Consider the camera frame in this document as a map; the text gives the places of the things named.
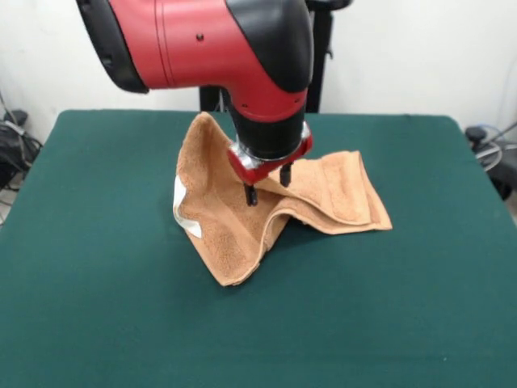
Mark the dark green table cloth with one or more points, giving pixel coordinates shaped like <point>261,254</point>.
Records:
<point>121,283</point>

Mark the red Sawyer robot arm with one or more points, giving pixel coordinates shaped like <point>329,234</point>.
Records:
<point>210,48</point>

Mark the tan terry towel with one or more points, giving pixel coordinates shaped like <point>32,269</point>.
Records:
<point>323,194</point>

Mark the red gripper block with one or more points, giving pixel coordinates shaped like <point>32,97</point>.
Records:
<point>254,171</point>

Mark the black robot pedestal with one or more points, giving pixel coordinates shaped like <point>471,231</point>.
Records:
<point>323,60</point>

